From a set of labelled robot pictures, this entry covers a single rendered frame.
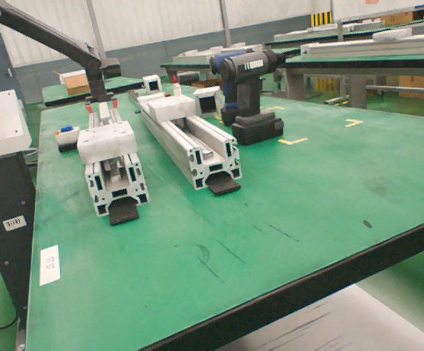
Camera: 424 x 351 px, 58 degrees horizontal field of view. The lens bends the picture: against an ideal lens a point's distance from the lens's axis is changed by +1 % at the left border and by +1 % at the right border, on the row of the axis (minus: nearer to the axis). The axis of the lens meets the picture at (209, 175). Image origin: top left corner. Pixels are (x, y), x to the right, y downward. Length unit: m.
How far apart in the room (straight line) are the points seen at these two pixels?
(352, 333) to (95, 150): 0.85
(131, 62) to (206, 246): 12.18
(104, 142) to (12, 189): 0.86
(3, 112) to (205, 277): 1.29
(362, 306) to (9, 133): 1.34
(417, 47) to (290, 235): 1.88
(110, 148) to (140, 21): 12.07
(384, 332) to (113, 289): 0.87
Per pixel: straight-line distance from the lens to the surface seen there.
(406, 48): 2.37
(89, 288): 0.53
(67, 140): 1.35
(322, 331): 1.21
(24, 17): 1.33
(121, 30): 12.66
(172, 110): 1.03
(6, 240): 1.66
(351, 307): 1.29
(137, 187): 0.72
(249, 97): 0.98
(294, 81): 3.16
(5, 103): 1.68
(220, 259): 0.51
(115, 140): 0.77
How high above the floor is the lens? 1.06
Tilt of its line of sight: 20 degrees down
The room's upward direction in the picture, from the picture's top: 10 degrees counter-clockwise
